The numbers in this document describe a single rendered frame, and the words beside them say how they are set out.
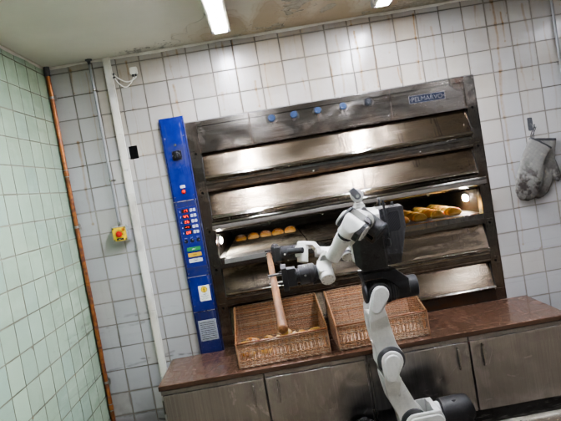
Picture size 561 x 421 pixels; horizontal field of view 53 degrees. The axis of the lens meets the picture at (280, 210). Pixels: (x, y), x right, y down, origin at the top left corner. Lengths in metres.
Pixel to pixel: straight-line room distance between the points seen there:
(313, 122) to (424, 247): 1.12
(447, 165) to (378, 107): 0.60
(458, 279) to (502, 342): 0.62
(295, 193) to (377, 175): 0.57
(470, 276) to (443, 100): 1.20
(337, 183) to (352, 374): 1.23
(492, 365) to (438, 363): 0.31
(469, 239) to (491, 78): 1.08
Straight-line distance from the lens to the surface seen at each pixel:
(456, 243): 3.99
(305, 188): 3.77
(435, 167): 3.93
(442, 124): 3.96
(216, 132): 3.79
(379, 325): 2.98
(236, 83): 3.81
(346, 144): 3.80
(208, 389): 3.43
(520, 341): 3.66
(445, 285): 4.00
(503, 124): 4.10
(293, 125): 3.79
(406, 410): 3.16
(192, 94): 3.82
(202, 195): 3.77
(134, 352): 4.01
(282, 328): 1.72
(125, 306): 3.95
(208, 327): 3.85
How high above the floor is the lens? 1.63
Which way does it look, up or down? 3 degrees down
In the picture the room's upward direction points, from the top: 10 degrees counter-clockwise
